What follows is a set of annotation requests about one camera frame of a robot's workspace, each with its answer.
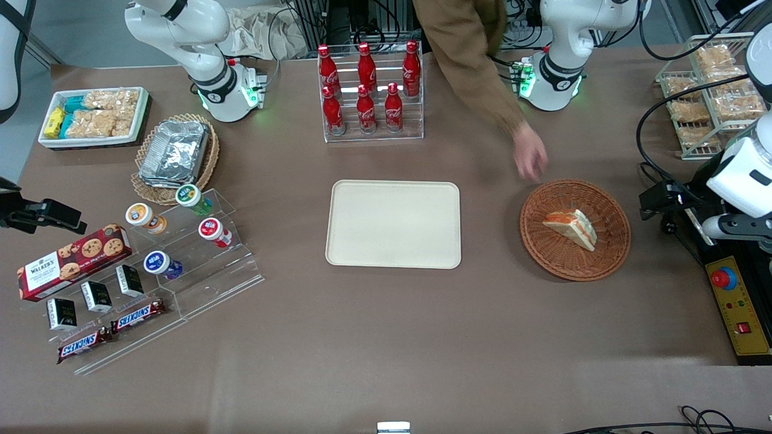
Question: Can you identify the clear bag of rice crackers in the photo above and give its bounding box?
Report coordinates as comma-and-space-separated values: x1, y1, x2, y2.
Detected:
83, 89, 141, 114
65, 108, 135, 139

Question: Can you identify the white wire shelf rack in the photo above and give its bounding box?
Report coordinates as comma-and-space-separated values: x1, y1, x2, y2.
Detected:
655, 31, 772, 161

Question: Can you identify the bagged fried snack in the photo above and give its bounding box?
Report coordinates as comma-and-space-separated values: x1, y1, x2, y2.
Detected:
712, 75, 768, 123
678, 125, 723, 149
668, 99, 710, 125
662, 75, 701, 98
693, 45, 738, 74

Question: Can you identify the white rectangular snack bin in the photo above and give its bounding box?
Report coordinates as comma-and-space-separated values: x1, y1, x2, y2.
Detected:
37, 86, 151, 149

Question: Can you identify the yellow black control box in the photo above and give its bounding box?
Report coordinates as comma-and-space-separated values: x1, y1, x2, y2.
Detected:
692, 240, 772, 367

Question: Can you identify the red cola bottle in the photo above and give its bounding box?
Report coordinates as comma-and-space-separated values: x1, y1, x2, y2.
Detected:
321, 86, 345, 136
402, 40, 422, 98
357, 42, 378, 91
318, 44, 340, 92
355, 84, 378, 134
384, 82, 404, 133

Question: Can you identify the cream cloth bag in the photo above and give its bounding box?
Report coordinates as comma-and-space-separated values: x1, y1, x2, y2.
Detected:
218, 5, 309, 61

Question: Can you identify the flat oval wicker basket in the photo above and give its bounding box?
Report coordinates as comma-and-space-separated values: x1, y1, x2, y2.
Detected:
130, 113, 221, 207

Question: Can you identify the black aluminium frame rack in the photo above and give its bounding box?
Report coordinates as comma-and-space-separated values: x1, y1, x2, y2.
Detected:
288, 0, 424, 51

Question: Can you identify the stack of foil trays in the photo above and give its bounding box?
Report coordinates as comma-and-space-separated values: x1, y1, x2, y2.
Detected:
138, 119, 210, 189

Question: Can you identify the Snickers chocolate bar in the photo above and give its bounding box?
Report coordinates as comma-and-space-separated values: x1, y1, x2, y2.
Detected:
56, 326, 114, 365
110, 298, 167, 335

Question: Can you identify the yellow snack packet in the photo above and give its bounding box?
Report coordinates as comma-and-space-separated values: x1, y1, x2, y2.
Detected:
45, 107, 66, 139

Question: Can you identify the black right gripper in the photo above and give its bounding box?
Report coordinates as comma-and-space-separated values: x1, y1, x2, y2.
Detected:
0, 177, 87, 236

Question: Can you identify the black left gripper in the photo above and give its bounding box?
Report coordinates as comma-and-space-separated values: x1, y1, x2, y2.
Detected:
639, 181, 711, 231

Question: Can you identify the person's bare hand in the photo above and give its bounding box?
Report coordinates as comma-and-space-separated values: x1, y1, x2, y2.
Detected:
512, 123, 549, 184

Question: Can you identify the blue lid cup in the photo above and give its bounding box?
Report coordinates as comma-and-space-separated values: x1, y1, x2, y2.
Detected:
143, 250, 184, 281

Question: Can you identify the clear acrylic bottle rack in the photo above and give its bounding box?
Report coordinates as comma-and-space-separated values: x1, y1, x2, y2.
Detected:
317, 51, 425, 144

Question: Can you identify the red Walkers cookie box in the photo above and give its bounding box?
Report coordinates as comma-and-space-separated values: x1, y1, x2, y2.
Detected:
16, 223, 134, 303

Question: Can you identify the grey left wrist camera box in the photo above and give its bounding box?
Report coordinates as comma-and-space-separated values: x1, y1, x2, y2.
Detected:
701, 213, 772, 242

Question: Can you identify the clear acrylic stepped stand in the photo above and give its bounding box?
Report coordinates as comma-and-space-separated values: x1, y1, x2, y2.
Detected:
21, 187, 267, 376

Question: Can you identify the round brown wicker basket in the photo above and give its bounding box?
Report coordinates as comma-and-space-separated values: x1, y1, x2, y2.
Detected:
519, 179, 631, 282

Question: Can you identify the small black box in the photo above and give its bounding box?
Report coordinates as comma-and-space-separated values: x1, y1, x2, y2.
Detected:
46, 297, 78, 332
80, 280, 114, 314
115, 263, 146, 298

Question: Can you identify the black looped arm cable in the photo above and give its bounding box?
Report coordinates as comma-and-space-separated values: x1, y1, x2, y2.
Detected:
636, 74, 768, 189

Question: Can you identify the forearm in brown sleeve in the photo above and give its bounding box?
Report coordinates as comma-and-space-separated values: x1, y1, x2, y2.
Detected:
412, 0, 529, 137

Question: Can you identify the black floor cable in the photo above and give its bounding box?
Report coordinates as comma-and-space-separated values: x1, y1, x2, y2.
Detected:
560, 404, 772, 434

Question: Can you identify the triangle sandwich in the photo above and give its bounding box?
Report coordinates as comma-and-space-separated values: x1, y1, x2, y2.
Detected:
542, 209, 598, 252

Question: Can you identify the cream plastic tray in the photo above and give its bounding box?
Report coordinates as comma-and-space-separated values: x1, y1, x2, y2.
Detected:
325, 180, 463, 269

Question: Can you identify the red lid cup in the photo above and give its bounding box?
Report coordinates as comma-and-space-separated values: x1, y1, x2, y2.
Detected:
198, 217, 233, 249

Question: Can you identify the orange lid cup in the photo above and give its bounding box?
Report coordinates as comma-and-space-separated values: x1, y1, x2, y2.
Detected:
125, 203, 168, 236

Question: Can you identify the green lid cup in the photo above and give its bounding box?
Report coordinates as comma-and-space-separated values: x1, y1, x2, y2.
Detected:
175, 184, 214, 217

